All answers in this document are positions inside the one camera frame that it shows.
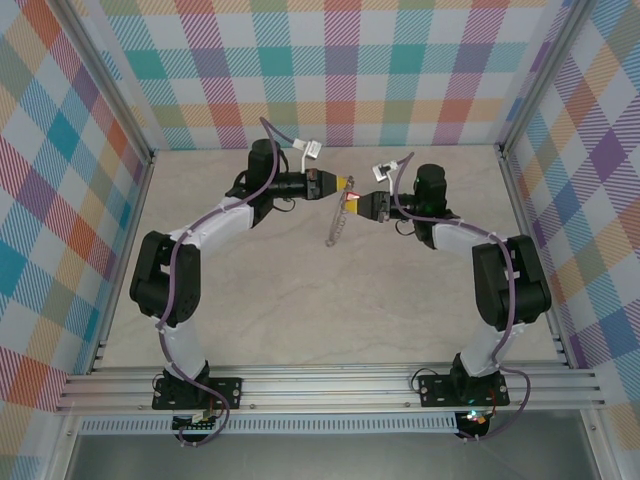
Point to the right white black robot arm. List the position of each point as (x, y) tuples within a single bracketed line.
[(510, 285)]

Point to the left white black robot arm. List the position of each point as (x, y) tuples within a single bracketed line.
[(220, 222)]

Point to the right small electronics board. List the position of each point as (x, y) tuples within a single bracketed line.
[(475, 420)]

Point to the small electronics board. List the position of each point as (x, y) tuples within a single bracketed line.
[(475, 420), (195, 424)]

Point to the grey metal panel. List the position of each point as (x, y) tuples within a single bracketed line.
[(325, 457)]

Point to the left small electronics board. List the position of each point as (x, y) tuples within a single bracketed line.
[(195, 424)]

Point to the aluminium side rail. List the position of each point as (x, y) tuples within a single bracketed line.
[(522, 210), (125, 260)]

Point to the aluminium frame post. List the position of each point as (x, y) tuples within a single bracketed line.
[(107, 80), (542, 80)]

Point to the aluminium mounting rail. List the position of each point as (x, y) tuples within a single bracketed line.
[(325, 385)]

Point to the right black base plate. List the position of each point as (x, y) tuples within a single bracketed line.
[(435, 391)]

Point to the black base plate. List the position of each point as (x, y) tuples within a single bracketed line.
[(435, 391), (227, 392)]

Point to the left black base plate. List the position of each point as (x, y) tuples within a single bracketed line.
[(227, 392)]

